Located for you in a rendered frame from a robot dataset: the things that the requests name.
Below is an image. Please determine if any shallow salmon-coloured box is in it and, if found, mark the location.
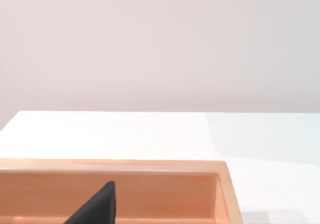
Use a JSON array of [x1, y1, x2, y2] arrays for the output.
[[0, 158, 244, 224]]

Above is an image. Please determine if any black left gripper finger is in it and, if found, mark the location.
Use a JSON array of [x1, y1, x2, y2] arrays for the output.
[[62, 180, 117, 224]]

